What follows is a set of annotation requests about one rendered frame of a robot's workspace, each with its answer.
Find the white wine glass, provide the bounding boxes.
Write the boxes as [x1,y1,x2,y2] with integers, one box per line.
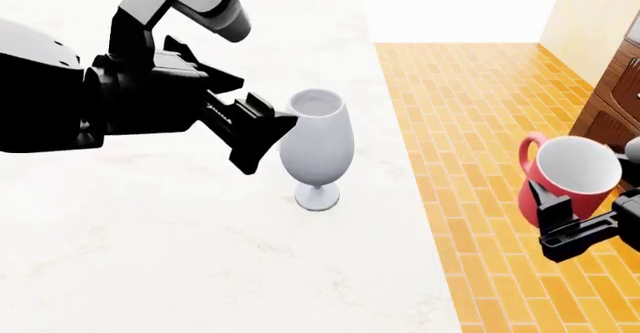
[277,87,356,213]

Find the red mug with white inside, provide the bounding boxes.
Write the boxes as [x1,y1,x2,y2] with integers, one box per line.
[516,130,624,230]

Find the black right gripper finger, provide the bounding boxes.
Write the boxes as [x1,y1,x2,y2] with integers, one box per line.
[528,180,582,237]
[617,152,640,192]

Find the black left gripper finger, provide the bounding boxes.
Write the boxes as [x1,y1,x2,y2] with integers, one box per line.
[228,91,300,177]
[163,34,246,95]

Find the brown wooden kitchen cabinet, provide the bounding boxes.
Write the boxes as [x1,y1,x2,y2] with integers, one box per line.
[569,21,640,150]

